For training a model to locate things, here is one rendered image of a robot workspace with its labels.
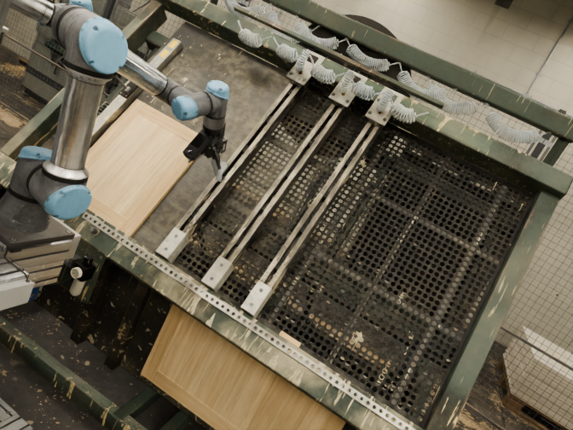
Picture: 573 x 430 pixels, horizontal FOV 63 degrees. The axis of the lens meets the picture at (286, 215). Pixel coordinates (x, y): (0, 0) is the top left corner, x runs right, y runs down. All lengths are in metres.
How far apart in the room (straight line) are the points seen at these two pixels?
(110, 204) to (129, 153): 0.26
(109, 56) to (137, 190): 1.00
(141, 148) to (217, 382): 1.11
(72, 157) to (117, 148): 0.97
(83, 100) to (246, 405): 1.46
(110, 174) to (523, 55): 5.56
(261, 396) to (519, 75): 5.49
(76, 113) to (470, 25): 6.03
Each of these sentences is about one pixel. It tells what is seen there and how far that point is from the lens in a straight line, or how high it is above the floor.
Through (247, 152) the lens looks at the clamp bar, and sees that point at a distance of 2.09.
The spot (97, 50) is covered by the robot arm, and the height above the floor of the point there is 1.61.
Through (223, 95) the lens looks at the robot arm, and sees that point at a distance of 1.58.
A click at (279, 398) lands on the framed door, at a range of 2.15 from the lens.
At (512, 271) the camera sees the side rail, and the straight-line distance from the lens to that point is 2.07.
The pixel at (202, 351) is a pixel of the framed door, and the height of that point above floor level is 0.54.
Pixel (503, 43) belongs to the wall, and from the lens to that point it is 6.83.
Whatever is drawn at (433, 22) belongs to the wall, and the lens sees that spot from 6.93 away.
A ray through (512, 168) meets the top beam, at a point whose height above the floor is 1.84.
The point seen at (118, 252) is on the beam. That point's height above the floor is 0.84.
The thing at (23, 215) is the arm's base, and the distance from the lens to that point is 1.54.
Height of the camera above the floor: 1.74
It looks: 14 degrees down
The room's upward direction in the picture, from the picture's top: 27 degrees clockwise
